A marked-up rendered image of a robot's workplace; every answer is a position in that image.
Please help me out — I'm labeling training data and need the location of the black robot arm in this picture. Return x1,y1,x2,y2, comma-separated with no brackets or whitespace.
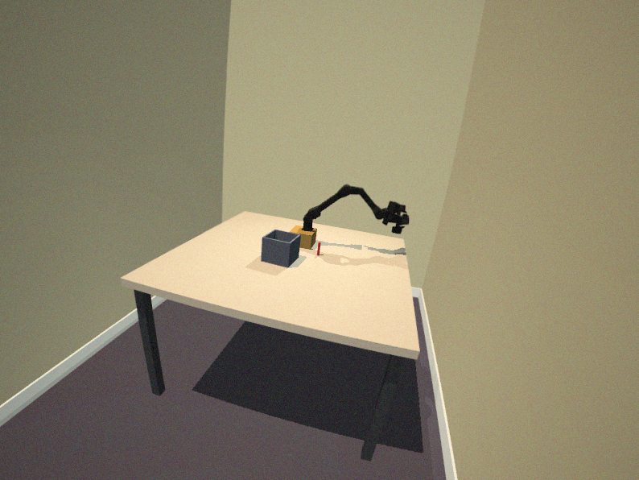
301,184,409,232

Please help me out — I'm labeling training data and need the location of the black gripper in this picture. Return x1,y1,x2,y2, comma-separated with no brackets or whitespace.
392,205,407,234

